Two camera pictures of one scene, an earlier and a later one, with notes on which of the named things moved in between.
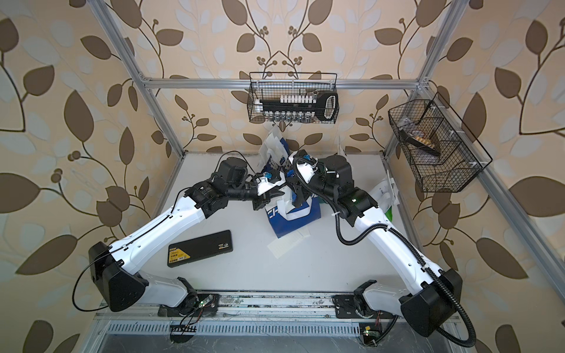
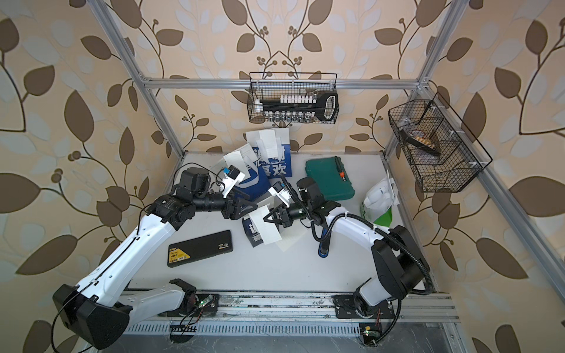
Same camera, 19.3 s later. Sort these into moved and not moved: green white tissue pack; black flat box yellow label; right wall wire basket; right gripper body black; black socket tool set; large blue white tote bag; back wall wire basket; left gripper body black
Moved: large blue white tote bag; right gripper body black; left gripper body black
Not moved: back wall wire basket; black socket tool set; black flat box yellow label; right wall wire basket; green white tissue pack
